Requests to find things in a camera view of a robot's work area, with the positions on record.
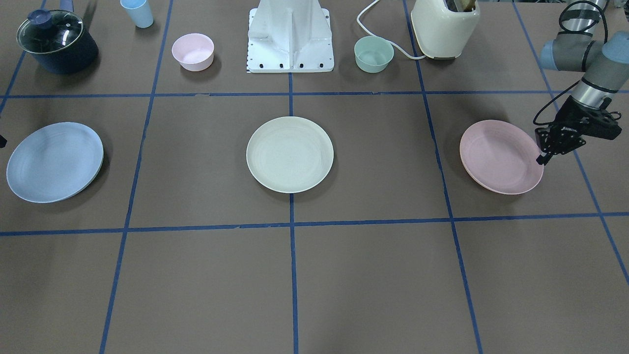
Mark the pink plate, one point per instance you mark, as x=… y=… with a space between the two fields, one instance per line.
x=500 y=157

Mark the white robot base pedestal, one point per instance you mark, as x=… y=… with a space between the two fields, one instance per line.
x=290 y=36

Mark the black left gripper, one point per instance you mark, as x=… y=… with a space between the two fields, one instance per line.
x=570 y=118

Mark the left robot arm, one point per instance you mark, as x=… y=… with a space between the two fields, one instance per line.
x=605 y=68

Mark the cream toaster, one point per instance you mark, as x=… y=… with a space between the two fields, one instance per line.
x=443 y=27

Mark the blue plate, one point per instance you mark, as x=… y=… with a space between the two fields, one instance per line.
x=55 y=163

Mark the light blue cup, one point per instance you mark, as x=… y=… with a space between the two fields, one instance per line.
x=139 y=12

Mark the pink bowl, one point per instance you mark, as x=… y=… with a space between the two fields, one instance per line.
x=194 y=51

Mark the cream plate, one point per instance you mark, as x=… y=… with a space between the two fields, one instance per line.
x=290 y=154

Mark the dark blue pot with lid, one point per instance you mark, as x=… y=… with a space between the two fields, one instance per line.
x=58 y=39

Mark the green bowl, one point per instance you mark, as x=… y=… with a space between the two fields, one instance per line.
x=373 y=54

